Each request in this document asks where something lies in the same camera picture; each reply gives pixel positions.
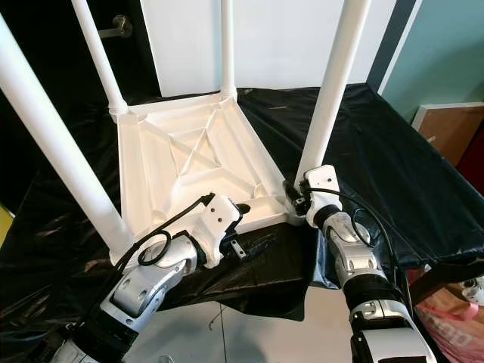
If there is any white plastic table leg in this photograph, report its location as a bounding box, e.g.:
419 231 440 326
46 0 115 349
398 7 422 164
70 0 129 116
0 15 134 262
219 0 238 100
295 0 373 187

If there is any black plastic table cover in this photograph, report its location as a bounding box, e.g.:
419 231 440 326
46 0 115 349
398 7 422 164
0 83 484 349

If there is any yellow plastic item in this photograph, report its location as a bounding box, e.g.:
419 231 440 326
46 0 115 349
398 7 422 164
0 204 16 247

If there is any brown wooden board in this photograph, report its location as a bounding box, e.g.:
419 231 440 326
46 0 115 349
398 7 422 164
412 102 484 163

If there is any dark red fabric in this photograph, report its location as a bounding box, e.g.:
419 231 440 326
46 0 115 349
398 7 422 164
458 132 484 194

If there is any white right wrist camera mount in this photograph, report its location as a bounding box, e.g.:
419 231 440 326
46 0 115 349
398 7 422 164
302 165 341 228

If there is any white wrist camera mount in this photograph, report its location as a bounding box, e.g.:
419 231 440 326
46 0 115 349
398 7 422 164
193 193 244 267
302 165 341 228

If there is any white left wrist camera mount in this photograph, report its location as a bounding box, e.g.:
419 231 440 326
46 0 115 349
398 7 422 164
193 193 244 267

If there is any silver lever door handle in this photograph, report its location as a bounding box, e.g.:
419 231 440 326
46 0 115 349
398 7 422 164
98 15 134 40

